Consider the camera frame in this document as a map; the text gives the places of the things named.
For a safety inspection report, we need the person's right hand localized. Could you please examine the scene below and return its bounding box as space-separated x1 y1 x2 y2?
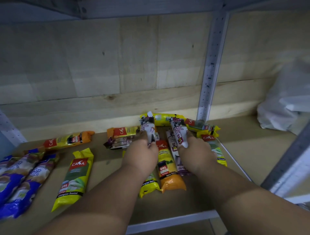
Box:
177 131 217 174

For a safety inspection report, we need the person's left hand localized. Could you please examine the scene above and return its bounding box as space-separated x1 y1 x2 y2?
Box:
122 131 159 176

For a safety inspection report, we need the white drawstring bag packet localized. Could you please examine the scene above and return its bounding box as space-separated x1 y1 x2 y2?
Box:
140 111 156 146
169 117 189 148

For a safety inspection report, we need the person's left forearm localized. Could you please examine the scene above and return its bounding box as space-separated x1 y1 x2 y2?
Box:
34 164 152 235

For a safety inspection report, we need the person's right forearm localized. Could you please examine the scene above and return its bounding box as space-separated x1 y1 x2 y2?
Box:
192 160 310 235

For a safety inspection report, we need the yellow green bag roll packet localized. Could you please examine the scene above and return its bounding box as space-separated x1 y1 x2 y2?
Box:
197 131 228 167
185 118 221 138
51 148 94 212

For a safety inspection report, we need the yellow orange bag roll packet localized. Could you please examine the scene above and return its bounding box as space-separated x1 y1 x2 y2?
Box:
43 131 95 151
107 126 141 139

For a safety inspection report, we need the white purple bag roll packet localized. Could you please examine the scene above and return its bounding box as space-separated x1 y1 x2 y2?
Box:
166 129 192 177

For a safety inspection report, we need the dark purple bag roll packet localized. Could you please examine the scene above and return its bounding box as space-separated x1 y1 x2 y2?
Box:
104 136 136 150

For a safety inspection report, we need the grey perforated metal shelf upright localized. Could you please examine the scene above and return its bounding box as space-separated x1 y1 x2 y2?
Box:
260 121 310 198
0 109 28 147
196 10 231 122

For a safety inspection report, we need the white plastic bag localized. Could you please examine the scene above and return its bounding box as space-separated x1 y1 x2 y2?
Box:
257 58 310 136

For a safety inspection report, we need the blue white snack packet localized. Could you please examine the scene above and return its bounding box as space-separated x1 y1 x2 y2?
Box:
0 155 15 170
0 153 60 220
0 152 45 207

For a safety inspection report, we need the grey metal shelf beam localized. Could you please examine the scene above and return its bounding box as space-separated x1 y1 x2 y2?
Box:
0 0 310 24

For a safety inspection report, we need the white metal shelf rail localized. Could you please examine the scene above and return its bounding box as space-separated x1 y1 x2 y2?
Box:
125 209 220 235

